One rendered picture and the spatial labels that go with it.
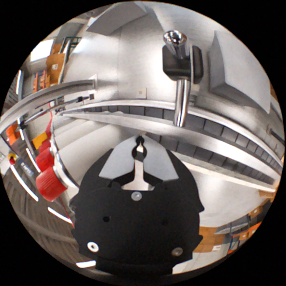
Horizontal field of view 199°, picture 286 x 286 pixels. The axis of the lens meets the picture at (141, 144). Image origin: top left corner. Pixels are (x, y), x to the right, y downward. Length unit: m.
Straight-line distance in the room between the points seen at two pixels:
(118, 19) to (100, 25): 0.07
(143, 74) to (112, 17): 0.29
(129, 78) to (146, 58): 0.08
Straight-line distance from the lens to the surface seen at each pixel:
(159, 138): 0.17
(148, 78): 0.23
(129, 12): 0.40
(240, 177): 0.22
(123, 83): 0.27
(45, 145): 0.20
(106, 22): 0.42
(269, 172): 0.17
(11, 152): 0.50
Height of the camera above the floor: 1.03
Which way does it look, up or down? 47 degrees down
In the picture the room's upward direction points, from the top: 132 degrees counter-clockwise
